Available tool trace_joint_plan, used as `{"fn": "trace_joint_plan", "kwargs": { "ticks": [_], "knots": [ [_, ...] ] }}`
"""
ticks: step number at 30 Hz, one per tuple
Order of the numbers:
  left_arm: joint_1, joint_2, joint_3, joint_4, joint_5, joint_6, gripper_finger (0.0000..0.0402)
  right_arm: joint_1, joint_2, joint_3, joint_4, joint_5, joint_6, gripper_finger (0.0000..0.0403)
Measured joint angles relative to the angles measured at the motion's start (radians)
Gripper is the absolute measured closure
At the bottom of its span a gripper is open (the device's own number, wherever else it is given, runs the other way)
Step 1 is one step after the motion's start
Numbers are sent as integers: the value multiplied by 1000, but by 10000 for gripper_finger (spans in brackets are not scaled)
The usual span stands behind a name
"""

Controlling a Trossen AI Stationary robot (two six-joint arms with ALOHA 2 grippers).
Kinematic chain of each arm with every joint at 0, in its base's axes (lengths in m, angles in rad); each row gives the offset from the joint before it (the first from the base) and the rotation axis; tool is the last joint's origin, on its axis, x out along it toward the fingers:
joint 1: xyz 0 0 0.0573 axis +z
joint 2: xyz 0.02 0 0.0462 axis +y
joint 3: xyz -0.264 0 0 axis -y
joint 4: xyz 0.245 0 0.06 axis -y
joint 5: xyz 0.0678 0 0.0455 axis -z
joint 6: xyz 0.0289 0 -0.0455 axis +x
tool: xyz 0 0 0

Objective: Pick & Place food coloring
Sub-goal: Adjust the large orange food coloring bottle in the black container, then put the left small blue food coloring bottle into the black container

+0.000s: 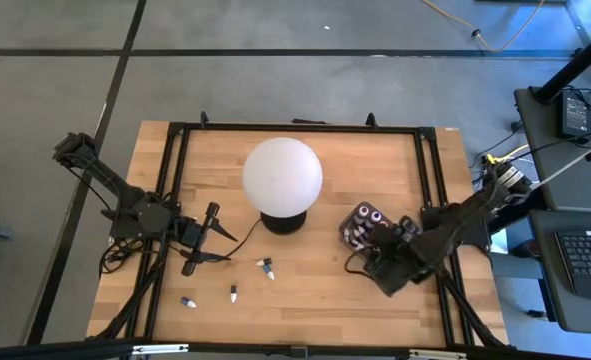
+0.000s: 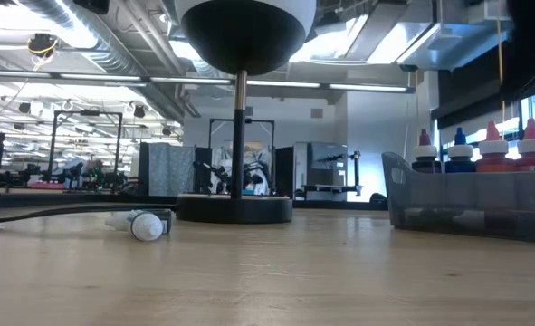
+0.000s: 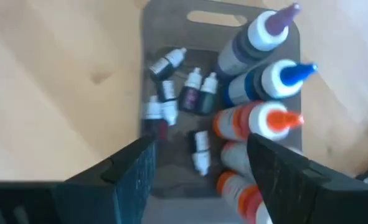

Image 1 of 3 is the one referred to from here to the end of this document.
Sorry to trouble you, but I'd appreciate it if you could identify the white cord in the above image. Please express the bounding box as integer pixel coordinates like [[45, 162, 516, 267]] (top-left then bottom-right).
[[547, 134, 591, 182]]

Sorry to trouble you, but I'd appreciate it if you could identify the gray desk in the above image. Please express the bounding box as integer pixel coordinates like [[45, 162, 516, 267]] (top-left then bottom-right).
[[527, 208, 591, 335], [513, 85, 591, 214]]

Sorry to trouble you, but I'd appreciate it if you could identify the black lamp cable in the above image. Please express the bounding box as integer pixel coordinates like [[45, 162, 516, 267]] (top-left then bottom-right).
[[223, 218, 264, 260]]

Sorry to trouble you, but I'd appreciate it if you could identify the black camera rig beam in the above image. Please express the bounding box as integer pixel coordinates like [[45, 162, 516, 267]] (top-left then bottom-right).
[[0, 337, 591, 360]]

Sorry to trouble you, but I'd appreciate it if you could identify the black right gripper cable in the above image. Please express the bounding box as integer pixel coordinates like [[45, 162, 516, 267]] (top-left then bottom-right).
[[343, 248, 379, 279]]

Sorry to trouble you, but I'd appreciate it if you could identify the dark vial rack tray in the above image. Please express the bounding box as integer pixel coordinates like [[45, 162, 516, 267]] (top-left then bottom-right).
[[338, 200, 401, 262]]

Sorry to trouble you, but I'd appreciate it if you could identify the white globe table lamp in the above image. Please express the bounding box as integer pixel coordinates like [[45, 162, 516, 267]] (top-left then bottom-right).
[[241, 136, 324, 237]]

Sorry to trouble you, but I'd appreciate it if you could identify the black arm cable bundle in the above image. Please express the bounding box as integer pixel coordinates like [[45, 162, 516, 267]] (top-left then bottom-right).
[[98, 237, 147, 276]]

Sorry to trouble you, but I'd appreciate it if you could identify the black keyboard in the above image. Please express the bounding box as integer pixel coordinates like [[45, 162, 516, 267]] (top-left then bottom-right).
[[554, 229, 591, 304]]

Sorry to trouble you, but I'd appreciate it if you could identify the black power adapter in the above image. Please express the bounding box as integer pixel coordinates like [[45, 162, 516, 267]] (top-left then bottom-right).
[[556, 88, 591, 141]]

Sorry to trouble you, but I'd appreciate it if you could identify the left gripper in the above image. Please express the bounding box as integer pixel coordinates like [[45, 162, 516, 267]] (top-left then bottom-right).
[[173, 201, 240, 278]]

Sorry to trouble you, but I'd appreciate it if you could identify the yellow extension cable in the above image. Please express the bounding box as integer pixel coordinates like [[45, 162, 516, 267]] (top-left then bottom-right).
[[420, 0, 547, 54]]

